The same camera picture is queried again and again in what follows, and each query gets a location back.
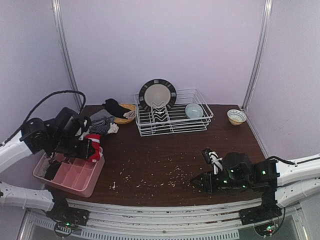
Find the black clothing in organizer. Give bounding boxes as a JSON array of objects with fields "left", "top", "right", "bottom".
[{"left": 44, "top": 162, "right": 62, "bottom": 181}]

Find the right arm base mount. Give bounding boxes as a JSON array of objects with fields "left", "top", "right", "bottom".
[{"left": 239, "top": 198, "right": 286, "bottom": 238}]

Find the red white-trimmed underwear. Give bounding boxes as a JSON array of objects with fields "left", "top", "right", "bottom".
[{"left": 85, "top": 134, "right": 103, "bottom": 163}]

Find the black rimmed grey plate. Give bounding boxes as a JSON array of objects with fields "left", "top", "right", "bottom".
[{"left": 138, "top": 78, "right": 177, "bottom": 112}]

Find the striped navy underwear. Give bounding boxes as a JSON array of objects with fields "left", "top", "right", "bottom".
[{"left": 89, "top": 117, "right": 119, "bottom": 136}]

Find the right metal frame post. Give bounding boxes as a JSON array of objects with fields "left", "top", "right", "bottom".
[{"left": 241, "top": 0, "right": 273, "bottom": 112}]

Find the left metal frame post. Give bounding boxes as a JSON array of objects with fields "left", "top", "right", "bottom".
[{"left": 51, "top": 0, "right": 84, "bottom": 111}]

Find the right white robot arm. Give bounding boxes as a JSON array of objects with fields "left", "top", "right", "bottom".
[{"left": 190, "top": 148, "right": 320, "bottom": 213}]

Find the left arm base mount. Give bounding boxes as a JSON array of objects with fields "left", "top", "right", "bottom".
[{"left": 43, "top": 207, "right": 90, "bottom": 239}]

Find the black sock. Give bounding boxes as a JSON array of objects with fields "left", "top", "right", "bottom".
[{"left": 102, "top": 98, "right": 131, "bottom": 119}]

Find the pink plastic organizer box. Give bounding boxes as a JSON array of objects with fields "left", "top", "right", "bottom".
[{"left": 32, "top": 148, "right": 105, "bottom": 198}]

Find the white wire dish rack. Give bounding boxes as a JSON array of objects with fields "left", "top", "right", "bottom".
[{"left": 134, "top": 89, "right": 214, "bottom": 137}]

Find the light blue bowl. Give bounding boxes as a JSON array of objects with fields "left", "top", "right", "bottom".
[{"left": 185, "top": 103, "right": 204, "bottom": 119}]

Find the white cream sock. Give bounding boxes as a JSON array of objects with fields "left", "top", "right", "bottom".
[{"left": 123, "top": 110, "right": 136, "bottom": 120}]

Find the grey striped underwear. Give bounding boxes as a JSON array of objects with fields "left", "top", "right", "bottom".
[{"left": 90, "top": 109, "right": 115, "bottom": 123}]

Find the patterned white yellow bowl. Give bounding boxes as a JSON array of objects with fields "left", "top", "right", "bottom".
[{"left": 227, "top": 109, "right": 247, "bottom": 126}]

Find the metal frame post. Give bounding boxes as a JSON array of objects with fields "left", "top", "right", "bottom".
[
  {"left": 241, "top": 0, "right": 273, "bottom": 112},
  {"left": 51, "top": 0, "right": 84, "bottom": 111}
]

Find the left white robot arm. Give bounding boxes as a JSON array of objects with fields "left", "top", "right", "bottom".
[{"left": 0, "top": 90, "right": 100, "bottom": 212}]

